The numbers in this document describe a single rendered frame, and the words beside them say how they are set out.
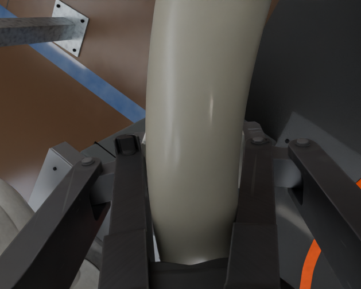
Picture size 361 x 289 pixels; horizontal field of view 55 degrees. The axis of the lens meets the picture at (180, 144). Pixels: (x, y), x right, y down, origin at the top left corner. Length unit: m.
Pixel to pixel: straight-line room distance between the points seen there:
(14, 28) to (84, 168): 1.42
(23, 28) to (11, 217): 1.00
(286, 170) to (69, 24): 1.67
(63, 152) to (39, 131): 1.32
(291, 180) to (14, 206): 0.64
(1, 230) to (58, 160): 0.21
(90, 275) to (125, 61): 1.11
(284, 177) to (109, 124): 1.67
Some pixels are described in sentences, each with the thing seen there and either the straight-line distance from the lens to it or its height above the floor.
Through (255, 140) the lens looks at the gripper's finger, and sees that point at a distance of 0.16.
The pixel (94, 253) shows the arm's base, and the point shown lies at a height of 0.90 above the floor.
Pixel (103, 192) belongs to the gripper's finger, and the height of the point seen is 1.29.
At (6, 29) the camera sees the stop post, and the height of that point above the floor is 0.40.
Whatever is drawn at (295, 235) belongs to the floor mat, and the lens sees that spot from 1.67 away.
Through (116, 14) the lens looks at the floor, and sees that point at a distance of 1.69.
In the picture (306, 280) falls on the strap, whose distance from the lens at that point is 1.79.
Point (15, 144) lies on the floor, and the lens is 2.34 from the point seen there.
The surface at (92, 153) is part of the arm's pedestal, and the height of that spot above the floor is 0.78.
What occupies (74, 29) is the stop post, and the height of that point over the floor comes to 0.01.
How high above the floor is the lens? 1.40
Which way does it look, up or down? 59 degrees down
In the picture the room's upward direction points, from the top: 129 degrees counter-clockwise
